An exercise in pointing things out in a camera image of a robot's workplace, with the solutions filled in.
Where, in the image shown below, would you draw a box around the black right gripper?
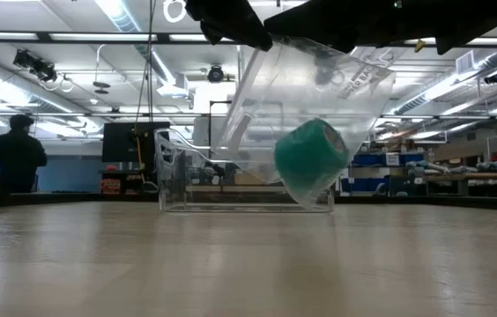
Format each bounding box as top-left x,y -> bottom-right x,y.
263,0 -> 412,55

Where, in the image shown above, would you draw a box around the black monitor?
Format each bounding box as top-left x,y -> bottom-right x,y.
100,121 -> 172,164

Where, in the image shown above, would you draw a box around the black ceiling camera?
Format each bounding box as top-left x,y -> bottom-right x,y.
206,64 -> 226,85

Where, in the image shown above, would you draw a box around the wooden workbench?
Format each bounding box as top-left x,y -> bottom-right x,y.
424,172 -> 497,197

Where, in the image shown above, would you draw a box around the clear plastic bin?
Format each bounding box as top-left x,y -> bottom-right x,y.
153,128 -> 336,215

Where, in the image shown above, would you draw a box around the silver ceiling duct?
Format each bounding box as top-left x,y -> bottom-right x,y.
389,47 -> 497,116

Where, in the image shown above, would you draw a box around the blue storage bin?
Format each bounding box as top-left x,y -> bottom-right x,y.
352,152 -> 384,167
340,177 -> 386,193
400,152 -> 426,165

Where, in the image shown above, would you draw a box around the teal small block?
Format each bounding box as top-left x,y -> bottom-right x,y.
273,117 -> 351,195

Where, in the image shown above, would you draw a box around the black aluminium table frame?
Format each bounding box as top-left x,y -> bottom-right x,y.
0,189 -> 497,213

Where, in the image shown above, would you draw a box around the red stacked bins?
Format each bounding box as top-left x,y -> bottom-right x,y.
100,165 -> 122,195

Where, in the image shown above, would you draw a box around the person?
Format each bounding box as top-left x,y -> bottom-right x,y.
0,113 -> 49,195

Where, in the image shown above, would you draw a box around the white ring light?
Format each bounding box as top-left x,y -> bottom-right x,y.
162,0 -> 188,25

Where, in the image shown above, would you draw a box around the clear plastic zip bag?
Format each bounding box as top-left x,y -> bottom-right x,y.
210,36 -> 398,211

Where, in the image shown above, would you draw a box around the black hanging camera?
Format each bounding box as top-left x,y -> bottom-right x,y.
11,48 -> 75,94

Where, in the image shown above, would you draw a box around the overhead LED light bar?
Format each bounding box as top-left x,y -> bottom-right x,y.
0,29 -> 497,48

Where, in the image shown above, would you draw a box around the black tubular stand frame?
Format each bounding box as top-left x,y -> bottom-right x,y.
208,99 -> 234,147

